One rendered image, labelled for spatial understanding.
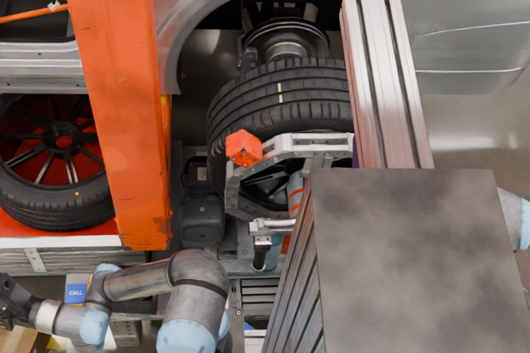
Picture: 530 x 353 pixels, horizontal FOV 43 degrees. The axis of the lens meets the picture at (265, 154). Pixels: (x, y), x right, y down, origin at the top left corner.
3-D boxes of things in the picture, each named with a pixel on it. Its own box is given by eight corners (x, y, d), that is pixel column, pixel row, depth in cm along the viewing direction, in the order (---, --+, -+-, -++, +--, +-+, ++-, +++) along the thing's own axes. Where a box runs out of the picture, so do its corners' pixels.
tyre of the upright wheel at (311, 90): (426, 64, 219) (223, 43, 205) (440, 124, 206) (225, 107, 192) (359, 169, 273) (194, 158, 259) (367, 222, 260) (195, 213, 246)
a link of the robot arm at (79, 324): (101, 351, 158) (96, 340, 151) (55, 340, 159) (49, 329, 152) (112, 319, 162) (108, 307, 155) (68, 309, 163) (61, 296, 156)
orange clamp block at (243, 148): (262, 139, 206) (242, 127, 200) (263, 161, 202) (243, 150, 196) (244, 148, 210) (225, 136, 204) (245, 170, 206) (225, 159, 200)
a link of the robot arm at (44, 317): (49, 325, 152) (63, 294, 157) (29, 321, 152) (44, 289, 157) (54, 340, 157) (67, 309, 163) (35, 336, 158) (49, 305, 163)
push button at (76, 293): (87, 285, 240) (87, 283, 238) (86, 304, 237) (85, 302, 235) (67, 286, 240) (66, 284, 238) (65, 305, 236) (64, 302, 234)
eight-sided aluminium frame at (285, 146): (370, 214, 251) (408, 131, 205) (373, 231, 247) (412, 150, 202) (222, 217, 245) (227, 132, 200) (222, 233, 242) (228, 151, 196)
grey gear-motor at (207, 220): (221, 175, 312) (223, 131, 283) (223, 259, 290) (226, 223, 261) (181, 175, 311) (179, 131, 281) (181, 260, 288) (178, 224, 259)
